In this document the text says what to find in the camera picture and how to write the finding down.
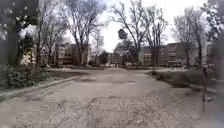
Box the grey asphalt path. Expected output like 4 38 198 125
0 67 218 128

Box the brown apartment building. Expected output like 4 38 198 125
19 41 92 67
137 41 208 68

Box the row of bare trees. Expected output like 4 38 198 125
33 0 209 68

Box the grass strip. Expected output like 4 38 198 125
148 67 223 90
42 70 89 83

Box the stone kerb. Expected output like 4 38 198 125
0 75 82 100

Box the low green bush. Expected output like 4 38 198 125
0 63 48 90

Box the thin dark pole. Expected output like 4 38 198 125
201 63 209 114

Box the dark evergreen tree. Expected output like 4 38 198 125
0 0 40 68

